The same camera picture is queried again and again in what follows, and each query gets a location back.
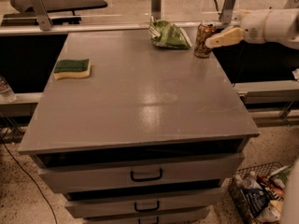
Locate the green snack bag in basket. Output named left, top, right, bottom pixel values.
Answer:
left=269, top=165, right=292, bottom=186

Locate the bottom grey drawer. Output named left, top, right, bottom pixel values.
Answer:
left=83, top=206, right=209, bottom=224

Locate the grey drawer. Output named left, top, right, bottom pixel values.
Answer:
left=65, top=188, right=224, bottom=218
left=38, top=153, right=244, bottom=193
left=83, top=206, right=209, bottom=224

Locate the yellow snack bag in basket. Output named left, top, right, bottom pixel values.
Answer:
left=257, top=200, right=283, bottom=223

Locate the right metal bracket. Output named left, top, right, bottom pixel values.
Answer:
left=219, top=0, right=236, bottom=24

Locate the blue snack bag in basket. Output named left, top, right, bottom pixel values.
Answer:
left=242, top=189, right=269, bottom=217

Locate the red snack bag in basket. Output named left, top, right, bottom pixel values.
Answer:
left=257, top=175, right=284, bottom=201

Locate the orange soda can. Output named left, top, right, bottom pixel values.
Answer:
left=194, top=22, right=217, bottom=58

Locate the green jalapeno chip bag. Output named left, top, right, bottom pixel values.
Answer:
left=149, top=16, right=192, bottom=49

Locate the metal bracket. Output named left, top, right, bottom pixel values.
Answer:
left=219, top=0, right=236, bottom=24
left=30, top=0, right=52, bottom=31
left=151, top=0, right=162, bottom=19

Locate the clear plastic water bottle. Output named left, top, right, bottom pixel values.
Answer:
left=0, top=76, right=16, bottom=103

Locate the middle grey drawer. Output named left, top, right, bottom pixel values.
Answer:
left=65, top=188, right=224, bottom=218

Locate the top grey drawer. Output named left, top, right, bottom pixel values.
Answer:
left=38, top=153, right=244, bottom=193

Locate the grey drawer cabinet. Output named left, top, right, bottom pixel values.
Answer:
left=17, top=27, right=261, bottom=224

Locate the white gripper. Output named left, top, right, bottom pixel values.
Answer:
left=205, top=9, right=271, bottom=49

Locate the black floor cable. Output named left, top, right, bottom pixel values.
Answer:
left=0, top=131, right=59, bottom=224

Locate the left metal bracket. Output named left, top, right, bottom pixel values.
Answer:
left=30, top=0, right=52, bottom=31

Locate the middle metal bracket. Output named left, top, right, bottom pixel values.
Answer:
left=151, top=0, right=162, bottom=19

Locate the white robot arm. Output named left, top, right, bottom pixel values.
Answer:
left=205, top=8, right=299, bottom=224

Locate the green and yellow sponge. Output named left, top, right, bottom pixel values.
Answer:
left=53, top=59, right=91, bottom=80

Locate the black wire basket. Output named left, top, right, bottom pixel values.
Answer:
left=228, top=161, right=282, bottom=224

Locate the plastic bottle in basket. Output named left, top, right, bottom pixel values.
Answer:
left=243, top=171, right=262, bottom=189

